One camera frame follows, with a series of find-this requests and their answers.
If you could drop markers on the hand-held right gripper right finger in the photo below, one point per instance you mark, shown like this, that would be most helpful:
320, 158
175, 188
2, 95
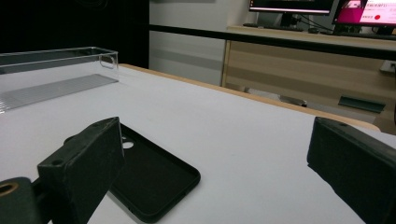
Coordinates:
351, 161

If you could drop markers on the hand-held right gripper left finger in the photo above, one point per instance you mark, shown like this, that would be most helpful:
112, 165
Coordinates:
84, 161

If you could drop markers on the black phone case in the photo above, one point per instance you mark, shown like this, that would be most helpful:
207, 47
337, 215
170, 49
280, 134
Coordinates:
155, 177

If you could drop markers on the clear acrylic storage box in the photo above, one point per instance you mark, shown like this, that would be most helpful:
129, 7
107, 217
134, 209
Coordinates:
56, 88

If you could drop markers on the dark green tray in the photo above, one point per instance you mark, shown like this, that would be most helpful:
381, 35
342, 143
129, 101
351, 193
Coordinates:
361, 104

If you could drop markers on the dark desk foot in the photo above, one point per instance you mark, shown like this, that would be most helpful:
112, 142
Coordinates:
292, 101

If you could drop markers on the light wooden desk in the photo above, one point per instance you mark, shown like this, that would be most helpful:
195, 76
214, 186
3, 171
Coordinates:
311, 73

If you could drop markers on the black computer mouse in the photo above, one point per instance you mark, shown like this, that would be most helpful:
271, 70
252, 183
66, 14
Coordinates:
313, 30

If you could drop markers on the black curtain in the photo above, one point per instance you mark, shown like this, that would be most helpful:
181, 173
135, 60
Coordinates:
62, 25

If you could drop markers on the dark-screen computer monitor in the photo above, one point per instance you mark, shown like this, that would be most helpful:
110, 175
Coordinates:
289, 5

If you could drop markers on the black horizontal rail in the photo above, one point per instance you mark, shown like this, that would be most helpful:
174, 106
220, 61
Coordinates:
280, 39

